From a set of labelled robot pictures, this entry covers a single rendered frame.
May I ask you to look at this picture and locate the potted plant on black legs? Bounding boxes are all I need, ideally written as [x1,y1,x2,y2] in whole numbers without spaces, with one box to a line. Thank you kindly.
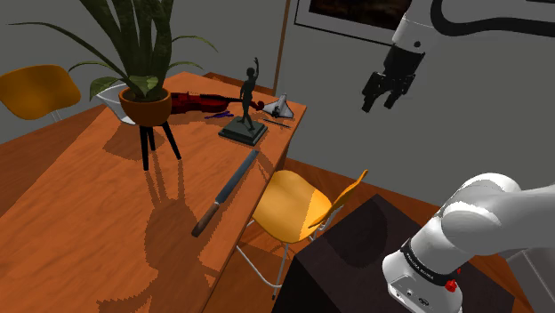
[8,0,219,172]

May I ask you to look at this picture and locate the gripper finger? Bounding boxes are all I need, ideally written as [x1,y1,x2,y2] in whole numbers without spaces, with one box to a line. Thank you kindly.
[361,71,391,114]
[382,76,416,110]

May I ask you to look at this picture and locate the orange shell chair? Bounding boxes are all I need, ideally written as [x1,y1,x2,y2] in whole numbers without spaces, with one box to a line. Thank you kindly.
[0,64,83,123]

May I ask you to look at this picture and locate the grey space shuttle toy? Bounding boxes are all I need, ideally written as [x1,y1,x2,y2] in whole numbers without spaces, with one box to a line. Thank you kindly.
[261,92,295,120]

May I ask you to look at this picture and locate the yellow chair with white legs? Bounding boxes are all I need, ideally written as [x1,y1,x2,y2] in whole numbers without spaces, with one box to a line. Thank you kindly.
[235,168,370,301]

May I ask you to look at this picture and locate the dark red violin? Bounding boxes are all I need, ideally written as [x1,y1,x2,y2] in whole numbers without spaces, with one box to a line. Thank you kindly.
[169,91,266,116]

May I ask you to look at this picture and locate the wooden table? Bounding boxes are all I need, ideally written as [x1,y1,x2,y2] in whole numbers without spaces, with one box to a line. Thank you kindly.
[0,71,309,313]

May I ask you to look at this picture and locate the framed dark wall picture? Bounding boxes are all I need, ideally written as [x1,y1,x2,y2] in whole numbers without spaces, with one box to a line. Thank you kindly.
[293,0,414,47]

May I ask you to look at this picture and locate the long knife with wooden handle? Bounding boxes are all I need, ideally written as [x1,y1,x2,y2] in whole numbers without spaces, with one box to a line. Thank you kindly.
[190,148,261,238]

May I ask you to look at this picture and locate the thin black pen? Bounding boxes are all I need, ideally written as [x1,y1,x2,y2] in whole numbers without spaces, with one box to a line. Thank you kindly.
[260,116,292,130]

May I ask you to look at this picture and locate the dark dancer statue on base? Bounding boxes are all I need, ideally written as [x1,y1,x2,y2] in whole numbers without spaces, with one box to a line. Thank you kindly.
[217,56,269,147]

